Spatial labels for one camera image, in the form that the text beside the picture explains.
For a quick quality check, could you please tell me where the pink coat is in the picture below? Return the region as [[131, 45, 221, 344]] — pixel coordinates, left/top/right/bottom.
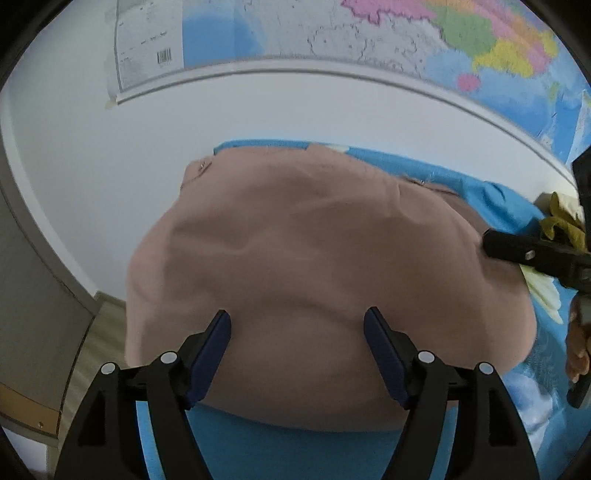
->
[[125, 145, 536, 432]]

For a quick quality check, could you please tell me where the person's right hand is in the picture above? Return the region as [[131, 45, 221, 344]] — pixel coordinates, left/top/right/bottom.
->
[[565, 295, 590, 383]]

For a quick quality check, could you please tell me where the olive green garment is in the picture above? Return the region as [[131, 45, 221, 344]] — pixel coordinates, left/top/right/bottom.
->
[[540, 192, 588, 253]]

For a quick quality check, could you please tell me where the blue floral bed sheet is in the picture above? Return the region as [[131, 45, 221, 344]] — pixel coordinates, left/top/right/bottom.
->
[[135, 138, 591, 480]]

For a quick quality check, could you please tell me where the colourful wall map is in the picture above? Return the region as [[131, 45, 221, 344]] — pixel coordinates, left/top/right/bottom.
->
[[105, 1, 590, 164]]

